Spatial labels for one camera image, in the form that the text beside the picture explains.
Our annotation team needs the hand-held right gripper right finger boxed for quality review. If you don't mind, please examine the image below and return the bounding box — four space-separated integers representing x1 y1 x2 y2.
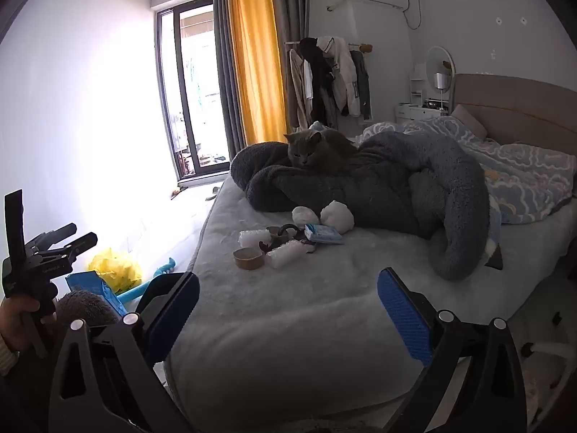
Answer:
376 267 528 433

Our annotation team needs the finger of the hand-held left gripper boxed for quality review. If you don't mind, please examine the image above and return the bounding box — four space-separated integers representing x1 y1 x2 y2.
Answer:
29 223 77 249
63 232 98 257

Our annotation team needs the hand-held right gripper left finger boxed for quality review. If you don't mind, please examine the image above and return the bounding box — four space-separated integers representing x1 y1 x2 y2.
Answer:
49 272 200 433

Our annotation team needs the brown tape roll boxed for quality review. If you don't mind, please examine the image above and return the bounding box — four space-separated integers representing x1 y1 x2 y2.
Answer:
233 247 265 271

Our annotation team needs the blue tissue pack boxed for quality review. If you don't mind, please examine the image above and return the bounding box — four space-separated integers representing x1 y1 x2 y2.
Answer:
304 224 344 245

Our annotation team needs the black curved object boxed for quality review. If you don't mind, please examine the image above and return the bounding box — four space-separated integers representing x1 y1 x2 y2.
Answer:
259 224 312 253

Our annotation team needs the person's left hand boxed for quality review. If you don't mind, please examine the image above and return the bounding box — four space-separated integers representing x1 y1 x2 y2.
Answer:
0 295 43 355

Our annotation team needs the blue and white package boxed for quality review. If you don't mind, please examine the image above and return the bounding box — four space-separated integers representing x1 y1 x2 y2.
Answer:
66 271 129 319

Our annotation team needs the yellow plastic bag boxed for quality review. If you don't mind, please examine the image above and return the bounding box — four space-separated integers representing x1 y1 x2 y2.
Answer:
88 248 142 294

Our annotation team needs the small bubble wrap piece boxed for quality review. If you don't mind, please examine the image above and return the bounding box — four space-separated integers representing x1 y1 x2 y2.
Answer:
238 230 267 249

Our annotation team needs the right white plush ball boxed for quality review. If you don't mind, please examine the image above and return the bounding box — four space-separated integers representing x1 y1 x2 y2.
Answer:
320 201 355 234

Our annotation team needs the white plush ball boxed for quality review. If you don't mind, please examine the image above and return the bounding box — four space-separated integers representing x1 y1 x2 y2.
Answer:
292 206 316 227
320 201 355 234

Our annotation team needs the large bubble wrap piece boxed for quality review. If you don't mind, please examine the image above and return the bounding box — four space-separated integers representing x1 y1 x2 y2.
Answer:
266 242 315 269

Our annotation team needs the dark grey fleece blanket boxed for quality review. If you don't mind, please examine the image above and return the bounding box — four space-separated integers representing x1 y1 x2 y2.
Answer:
230 130 492 281

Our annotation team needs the left white plush ball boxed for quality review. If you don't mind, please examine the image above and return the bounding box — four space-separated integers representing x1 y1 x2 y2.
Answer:
292 206 316 227

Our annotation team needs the white chair base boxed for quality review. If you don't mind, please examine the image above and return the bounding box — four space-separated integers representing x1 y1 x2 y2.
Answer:
518 311 577 362

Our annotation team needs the sliding glass door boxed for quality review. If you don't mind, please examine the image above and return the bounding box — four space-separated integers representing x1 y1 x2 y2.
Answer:
155 0 235 185

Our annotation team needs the grey cat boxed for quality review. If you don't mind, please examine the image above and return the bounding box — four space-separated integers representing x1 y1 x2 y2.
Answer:
283 128 359 176

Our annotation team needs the blue patterned duvet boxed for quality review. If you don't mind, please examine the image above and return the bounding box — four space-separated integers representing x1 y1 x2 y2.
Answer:
309 115 577 271

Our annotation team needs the white vanity table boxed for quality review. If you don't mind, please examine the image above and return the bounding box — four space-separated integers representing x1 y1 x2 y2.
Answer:
396 101 452 122

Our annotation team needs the beige pillow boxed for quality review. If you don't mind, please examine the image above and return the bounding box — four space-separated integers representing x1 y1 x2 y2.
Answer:
451 104 488 140

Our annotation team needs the white shelf organiser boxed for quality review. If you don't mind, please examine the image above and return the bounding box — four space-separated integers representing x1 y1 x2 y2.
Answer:
409 63 429 105

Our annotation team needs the dark green garment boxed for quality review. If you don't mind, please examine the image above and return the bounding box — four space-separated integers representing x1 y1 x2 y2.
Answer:
351 51 373 120

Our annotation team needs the wide grey curtain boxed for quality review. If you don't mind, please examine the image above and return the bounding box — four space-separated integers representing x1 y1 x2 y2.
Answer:
213 0 248 149

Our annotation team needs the white table lamp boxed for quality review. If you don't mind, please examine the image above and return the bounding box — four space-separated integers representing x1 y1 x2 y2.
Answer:
433 73 453 109

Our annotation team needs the white jacket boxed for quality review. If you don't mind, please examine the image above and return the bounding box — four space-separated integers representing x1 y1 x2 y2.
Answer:
317 36 361 118

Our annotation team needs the beige coat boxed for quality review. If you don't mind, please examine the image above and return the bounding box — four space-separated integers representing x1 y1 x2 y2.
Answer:
288 49 309 129

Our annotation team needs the black garment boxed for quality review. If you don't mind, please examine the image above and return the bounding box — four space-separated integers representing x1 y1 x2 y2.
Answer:
300 37 336 122

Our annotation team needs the yellow curtain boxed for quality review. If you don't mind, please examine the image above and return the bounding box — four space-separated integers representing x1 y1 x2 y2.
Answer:
228 0 289 145

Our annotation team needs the round mirror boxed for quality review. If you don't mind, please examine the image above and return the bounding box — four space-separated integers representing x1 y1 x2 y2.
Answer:
426 46 456 104

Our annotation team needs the clothes rack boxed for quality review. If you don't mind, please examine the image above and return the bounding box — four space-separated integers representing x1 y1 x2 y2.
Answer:
284 38 374 129

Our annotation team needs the narrow grey curtain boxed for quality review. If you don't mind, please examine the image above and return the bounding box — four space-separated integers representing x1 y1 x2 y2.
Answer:
269 0 312 131

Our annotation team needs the air conditioner cable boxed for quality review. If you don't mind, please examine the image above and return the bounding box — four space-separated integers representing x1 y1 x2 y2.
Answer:
401 0 424 31

